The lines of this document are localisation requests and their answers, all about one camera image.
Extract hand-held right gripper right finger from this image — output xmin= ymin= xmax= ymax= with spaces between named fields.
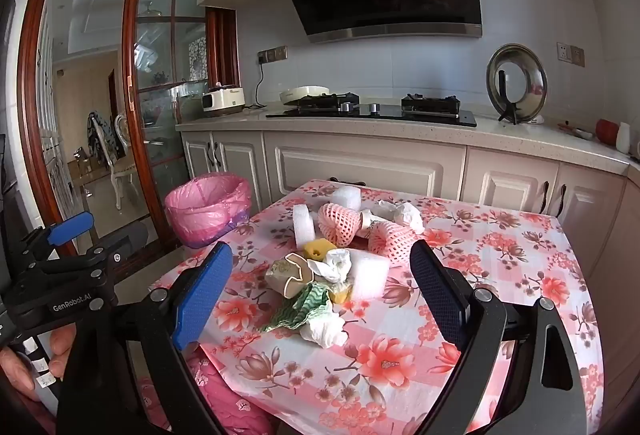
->
xmin=410 ymin=240 xmax=587 ymax=435

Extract yellow sponge with hole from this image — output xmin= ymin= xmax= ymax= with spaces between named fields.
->
xmin=303 ymin=238 xmax=331 ymax=262

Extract green and white paper wrapper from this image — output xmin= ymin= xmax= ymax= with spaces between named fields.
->
xmin=259 ymin=282 xmax=333 ymax=333

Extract pink floral tablecloth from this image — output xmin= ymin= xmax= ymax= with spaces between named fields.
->
xmin=137 ymin=179 xmax=606 ymax=435

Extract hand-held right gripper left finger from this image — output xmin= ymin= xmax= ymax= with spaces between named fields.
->
xmin=57 ymin=242 xmax=236 ymax=435

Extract person's left hand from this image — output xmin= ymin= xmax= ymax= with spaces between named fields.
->
xmin=0 ymin=324 xmax=78 ymax=403

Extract white frying pan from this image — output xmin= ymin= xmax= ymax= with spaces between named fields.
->
xmin=279 ymin=86 xmax=331 ymax=106

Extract pink quilted clothing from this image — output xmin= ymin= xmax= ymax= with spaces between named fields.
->
xmin=137 ymin=347 xmax=273 ymax=435

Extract wall socket plate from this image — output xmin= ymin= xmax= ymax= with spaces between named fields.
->
xmin=556 ymin=42 xmax=586 ymax=66

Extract black lid stand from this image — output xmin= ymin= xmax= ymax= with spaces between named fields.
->
xmin=497 ymin=70 xmax=521 ymax=126

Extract black gas stove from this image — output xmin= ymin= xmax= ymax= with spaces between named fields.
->
xmin=266 ymin=92 xmax=477 ymax=127

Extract crumpled white tissue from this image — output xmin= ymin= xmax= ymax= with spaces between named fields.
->
xmin=377 ymin=200 xmax=426 ymax=233
xmin=307 ymin=247 xmax=353 ymax=284
xmin=298 ymin=309 xmax=347 ymax=348

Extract steel pot lid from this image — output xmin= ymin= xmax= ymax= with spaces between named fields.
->
xmin=486 ymin=44 xmax=548 ymax=123

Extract black power cable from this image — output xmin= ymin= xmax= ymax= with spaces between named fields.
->
xmin=245 ymin=60 xmax=267 ymax=111

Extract white ornate dining chair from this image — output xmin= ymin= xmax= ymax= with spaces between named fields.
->
xmin=107 ymin=112 xmax=138 ymax=211

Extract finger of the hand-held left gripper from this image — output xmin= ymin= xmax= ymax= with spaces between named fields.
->
xmin=17 ymin=212 xmax=96 ymax=268
xmin=42 ymin=227 xmax=149 ymax=277

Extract small cardboard tube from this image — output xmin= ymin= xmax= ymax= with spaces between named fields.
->
xmin=359 ymin=209 xmax=386 ymax=238

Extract dark patterned jacket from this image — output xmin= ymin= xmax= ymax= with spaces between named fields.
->
xmin=87 ymin=112 xmax=118 ymax=161

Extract small white foam block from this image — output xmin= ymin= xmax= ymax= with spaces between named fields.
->
xmin=327 ymin=186 xmax=362 ymax=213

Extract tall white foam block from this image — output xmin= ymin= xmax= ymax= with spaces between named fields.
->
xmin=292 ymin=204 xmax=316 ymax=248

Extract trash bin with pink bag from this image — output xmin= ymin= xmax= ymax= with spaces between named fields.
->
xmin=165 ymin=174 xmax=252 ymax=248

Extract white rice cooker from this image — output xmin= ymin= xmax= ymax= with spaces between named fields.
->
xmin=201 ymin=85 xmax=246 ymax=117

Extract wooden glass sliding door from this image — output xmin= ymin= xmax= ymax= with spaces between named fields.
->
xmin=17 ymin=0 xmax=238 ymax=268

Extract white lower kitchen cabinets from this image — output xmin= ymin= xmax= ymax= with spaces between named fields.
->
xmin=177 ymin=129 xmax=640 ymax=276

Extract large white foam block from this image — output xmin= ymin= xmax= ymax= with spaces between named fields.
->
xmin=349 ymin=249 xmax=390 ymax=301

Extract crushed paper cup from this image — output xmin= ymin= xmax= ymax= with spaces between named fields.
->
xmin=265 ymin=252 xmax=314 ymax=298

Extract white panelled wardrobe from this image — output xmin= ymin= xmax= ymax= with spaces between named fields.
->
xmin=36 ymin=5 xmax=76 ymax=216

